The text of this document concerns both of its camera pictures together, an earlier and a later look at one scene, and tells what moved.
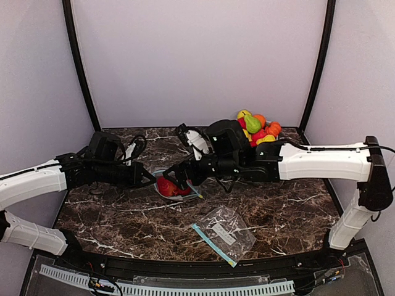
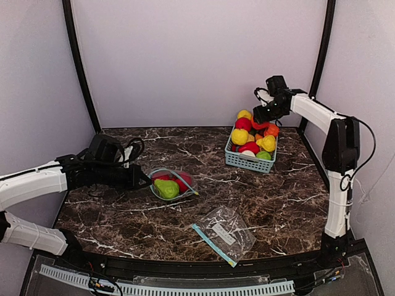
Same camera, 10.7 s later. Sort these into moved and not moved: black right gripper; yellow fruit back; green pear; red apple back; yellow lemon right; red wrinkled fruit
Moved: black right gripper; red wrinkled fruit; green pear
Not moved: yellow lemon right; red apple back; yellow fruit back
